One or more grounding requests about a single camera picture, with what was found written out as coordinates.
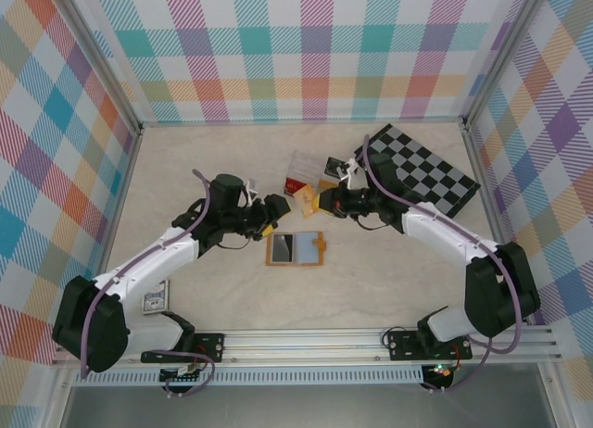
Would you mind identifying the grey VIP credit card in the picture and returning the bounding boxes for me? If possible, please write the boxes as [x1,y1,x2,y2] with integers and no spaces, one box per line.
[271,233,295,263]

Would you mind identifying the orange leather card holder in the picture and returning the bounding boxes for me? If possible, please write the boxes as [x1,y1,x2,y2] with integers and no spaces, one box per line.
[264,231,328,268]

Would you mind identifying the red credit card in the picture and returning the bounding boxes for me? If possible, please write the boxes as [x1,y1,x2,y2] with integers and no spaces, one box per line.
[281,177,307,197]

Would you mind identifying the clear plastic card box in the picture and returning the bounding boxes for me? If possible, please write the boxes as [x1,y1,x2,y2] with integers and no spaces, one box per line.
[282,149,335,202]

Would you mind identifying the blue playing card box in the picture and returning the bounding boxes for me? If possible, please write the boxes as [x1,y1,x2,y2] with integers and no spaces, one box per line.
[140,279,171,316]

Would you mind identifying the black grey folding chessboard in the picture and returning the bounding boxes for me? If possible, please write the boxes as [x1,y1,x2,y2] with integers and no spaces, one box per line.
[352,122,481,219]

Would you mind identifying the left small controller board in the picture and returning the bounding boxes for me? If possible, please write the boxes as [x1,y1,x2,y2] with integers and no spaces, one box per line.
[159,363,208,385]

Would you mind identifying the small controller board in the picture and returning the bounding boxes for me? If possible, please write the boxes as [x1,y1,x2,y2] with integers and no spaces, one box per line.
[159,363,208,385]
[423,362,458,383]

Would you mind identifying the right small controller board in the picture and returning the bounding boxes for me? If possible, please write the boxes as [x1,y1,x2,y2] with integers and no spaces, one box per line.
[423,362,458,383]

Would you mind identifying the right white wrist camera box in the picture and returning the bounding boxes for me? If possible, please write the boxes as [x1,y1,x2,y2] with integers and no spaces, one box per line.
[334,157,368,189]

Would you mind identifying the aluminium back frame rail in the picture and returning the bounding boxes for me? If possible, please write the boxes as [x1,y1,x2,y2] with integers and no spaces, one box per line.
[138,116,467,128]

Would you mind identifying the aluminium side frame rail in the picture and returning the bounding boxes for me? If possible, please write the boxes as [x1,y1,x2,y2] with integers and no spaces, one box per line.
[82,124,145,332]
[462,120,534,325]

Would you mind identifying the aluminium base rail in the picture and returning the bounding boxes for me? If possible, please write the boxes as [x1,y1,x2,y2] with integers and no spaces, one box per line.
[53,328,564,367]

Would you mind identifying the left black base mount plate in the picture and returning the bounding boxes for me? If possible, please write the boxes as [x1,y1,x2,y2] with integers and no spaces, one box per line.
[141,333,227,365]

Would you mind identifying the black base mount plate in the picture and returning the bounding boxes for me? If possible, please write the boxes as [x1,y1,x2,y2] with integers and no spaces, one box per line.
[386,330,473,362]
[141,333,227,365]

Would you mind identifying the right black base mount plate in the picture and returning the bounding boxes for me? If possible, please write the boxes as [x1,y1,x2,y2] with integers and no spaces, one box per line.
[386,330,473,362]

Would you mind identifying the slotted grey cable duct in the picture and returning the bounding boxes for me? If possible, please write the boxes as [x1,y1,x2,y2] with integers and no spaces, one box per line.
[73,370,425,386]

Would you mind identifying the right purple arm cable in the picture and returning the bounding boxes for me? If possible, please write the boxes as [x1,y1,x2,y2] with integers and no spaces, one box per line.
[362,133,524,395]

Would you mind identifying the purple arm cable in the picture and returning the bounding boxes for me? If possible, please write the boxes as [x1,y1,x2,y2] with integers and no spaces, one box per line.
[362,133,524,395]
[79,168,217,398]

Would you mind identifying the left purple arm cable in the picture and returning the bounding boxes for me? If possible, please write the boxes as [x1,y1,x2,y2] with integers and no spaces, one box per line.
[79,168,217,398]

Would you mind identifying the aluminium frame post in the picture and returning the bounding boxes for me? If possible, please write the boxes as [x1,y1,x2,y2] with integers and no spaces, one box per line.
[54,0,144,135]
[461,0,557,123]

